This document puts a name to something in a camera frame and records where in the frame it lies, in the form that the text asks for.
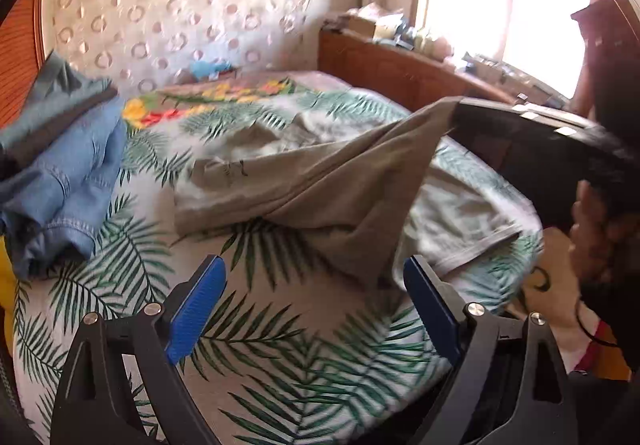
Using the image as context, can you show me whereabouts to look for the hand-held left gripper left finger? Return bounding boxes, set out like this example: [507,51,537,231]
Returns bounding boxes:
[50,254,229,445]

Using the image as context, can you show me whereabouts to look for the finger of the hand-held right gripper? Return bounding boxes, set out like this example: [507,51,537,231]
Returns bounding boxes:
[454,98,593,147]

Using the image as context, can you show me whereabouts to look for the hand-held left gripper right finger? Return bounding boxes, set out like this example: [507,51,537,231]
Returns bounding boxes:
[402,254,581,445]

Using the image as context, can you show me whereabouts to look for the person's right forearm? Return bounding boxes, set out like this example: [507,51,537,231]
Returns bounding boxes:
[515,225,601,341]

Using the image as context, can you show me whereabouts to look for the person's right hand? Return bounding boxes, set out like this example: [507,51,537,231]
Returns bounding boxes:
[570,179,640,287]

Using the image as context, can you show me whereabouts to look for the leaf print blanket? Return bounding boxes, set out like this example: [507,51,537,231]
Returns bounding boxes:
[10,80,546,445]

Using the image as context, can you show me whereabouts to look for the clutter of small cabinet things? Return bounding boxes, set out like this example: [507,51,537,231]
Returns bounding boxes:
[325,2,576,108]

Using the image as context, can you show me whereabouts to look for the wooden cabinet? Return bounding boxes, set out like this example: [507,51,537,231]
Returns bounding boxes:
[318,28,576,115]

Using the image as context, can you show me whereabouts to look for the window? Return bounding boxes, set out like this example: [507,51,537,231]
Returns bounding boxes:
[415,0,596,98]

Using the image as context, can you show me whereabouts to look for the red patterned clothing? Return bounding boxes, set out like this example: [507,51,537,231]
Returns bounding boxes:
[560,320,632,382]

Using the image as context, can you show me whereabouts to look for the cardboard box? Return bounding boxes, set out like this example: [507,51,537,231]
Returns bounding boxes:
[347,15,379,39]

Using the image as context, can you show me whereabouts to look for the blue denim jeans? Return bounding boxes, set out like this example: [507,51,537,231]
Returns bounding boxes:
[0,98,126,281]

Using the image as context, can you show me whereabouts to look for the yellow cloth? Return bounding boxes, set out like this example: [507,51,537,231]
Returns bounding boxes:
[0,235,19,341]

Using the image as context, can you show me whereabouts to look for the floral blanket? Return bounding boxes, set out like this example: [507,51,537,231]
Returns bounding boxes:
[122,70,351,131]

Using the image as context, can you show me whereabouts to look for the blue item on bedside box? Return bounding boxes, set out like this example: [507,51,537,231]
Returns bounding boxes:
[190,59,236,81]

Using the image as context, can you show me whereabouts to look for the grey-green garment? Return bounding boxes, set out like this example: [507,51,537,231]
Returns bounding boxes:
[0,50,113,151]

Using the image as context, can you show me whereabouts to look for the circle pattern curtain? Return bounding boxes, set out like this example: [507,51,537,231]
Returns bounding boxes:
[42,0,371,96]

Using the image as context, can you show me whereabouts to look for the wooden headboard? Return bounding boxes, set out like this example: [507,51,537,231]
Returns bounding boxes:
[0,0,56,128]

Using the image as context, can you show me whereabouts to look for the black hair tie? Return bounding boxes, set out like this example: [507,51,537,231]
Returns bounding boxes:
[575,297,621,347]

